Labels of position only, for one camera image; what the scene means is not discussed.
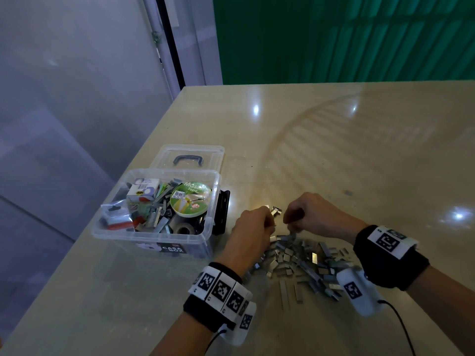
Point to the person's right hand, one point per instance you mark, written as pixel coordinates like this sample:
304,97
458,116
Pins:
319,215

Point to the person's left hand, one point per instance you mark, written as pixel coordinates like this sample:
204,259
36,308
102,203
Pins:
249,233

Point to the single silver staple strip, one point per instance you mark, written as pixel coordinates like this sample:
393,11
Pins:
274,211

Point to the pile of metal staple strips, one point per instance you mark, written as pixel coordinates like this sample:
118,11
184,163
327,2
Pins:
304,267

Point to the small clear tape roll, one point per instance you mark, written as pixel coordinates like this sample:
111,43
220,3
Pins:
182,227

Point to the green sticky note pad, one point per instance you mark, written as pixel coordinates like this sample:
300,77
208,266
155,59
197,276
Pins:
162,192

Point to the small white staple box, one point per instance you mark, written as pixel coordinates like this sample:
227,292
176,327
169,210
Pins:
142,190

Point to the red stapler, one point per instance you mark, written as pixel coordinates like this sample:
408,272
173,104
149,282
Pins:
119,224

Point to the transparent storage box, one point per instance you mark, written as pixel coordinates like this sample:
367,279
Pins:
108,237

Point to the person's left forearm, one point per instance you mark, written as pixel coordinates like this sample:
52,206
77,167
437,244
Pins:
182,337

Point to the person's right forearm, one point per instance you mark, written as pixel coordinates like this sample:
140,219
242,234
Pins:
445,307

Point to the black marker wristband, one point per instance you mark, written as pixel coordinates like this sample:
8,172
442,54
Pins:
390,255
219,296

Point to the transparent box lid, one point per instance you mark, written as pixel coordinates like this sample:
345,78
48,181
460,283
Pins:
215,153

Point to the green curtain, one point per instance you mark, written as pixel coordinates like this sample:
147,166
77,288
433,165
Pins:
341,37

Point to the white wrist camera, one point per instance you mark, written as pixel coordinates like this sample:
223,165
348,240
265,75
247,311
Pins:
355,289
241,326

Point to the black window post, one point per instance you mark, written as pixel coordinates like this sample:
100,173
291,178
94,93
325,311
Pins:
169,40

